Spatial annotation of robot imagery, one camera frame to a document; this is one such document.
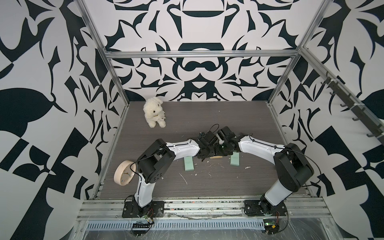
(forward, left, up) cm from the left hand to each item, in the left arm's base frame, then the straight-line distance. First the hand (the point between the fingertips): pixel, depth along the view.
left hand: (212, 150), depth 92 cm
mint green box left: (-8, +14, 0) cm, 16 cm away
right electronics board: (-38, -23, -2) cm, 45 cm away
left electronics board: (-35, +39, -5) cm, 52 cm away
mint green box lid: (-5, -13, 0) cm, 14 cm away
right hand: (0, -1, +2) cm, 2 cm away
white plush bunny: (+20, +35, +14) cm, 42 cm away
